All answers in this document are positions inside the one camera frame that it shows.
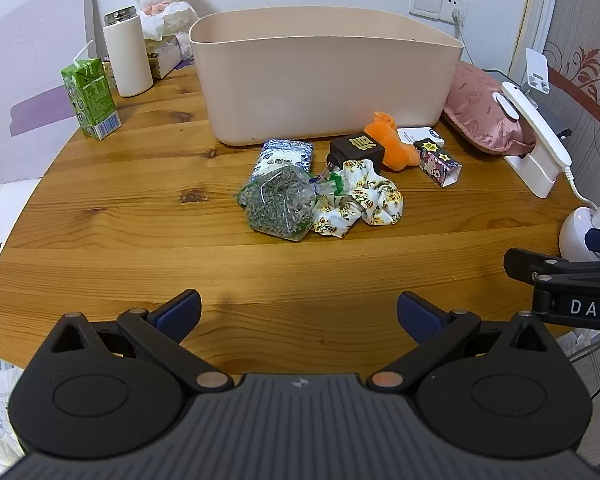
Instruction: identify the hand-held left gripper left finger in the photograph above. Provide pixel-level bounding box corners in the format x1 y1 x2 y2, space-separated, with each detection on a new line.
51 288 235 393

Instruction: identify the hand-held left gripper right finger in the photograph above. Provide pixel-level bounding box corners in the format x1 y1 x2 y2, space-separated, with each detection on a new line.
370 291 551 395

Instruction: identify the floral fabric scrunchie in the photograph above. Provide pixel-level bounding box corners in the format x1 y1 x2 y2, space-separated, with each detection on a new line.
310 159 405 237

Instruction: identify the small cartoon print box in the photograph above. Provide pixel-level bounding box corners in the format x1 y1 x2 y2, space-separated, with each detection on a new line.
413 139 464 188

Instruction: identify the clear bag of dried herbs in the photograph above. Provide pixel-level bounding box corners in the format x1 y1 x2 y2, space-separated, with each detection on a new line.
237 164 321 242

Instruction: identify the orange plush toy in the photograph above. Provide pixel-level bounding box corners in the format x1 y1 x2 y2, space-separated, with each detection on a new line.
364 111 421 172

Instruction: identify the small black box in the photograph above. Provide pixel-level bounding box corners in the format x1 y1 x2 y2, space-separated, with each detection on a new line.
326 132 387 173

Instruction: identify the blue and white packet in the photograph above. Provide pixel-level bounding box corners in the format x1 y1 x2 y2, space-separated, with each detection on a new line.
254 139 314 181

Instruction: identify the beige plastic storage bin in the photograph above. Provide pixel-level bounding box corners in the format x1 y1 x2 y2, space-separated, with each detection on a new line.
188 8 466 148

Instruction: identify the white fan base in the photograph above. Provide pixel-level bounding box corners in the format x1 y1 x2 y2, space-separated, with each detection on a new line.
558 187 600 264

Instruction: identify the white card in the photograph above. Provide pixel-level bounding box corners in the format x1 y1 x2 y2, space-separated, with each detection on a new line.
396 126 443 147

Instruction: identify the white pillow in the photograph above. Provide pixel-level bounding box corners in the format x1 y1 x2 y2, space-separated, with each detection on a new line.
0 178 43 301

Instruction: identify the green juice carton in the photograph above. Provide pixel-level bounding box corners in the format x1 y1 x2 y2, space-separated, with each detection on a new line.
61 57 122 141

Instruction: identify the tissue box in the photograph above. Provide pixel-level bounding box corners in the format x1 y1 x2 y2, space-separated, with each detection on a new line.
145 34 184 80

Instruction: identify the white thermos bottle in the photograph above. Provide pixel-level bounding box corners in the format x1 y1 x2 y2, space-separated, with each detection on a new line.
103 6 154 98

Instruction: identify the white tissue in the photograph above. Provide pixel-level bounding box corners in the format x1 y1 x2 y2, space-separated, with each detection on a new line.
144 2 197 41

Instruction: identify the white device cable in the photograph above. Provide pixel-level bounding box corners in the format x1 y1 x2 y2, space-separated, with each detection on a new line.
561 166 599 209

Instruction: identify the white wall moulding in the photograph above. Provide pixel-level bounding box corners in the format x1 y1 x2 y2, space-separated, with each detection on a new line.
505 0 566 81

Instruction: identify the white wall socket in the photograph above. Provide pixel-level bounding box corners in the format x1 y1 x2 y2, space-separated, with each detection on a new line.
441 0 470 23

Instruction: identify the white wall switch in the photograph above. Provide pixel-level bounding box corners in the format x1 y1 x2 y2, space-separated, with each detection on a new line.
411 0 445 18

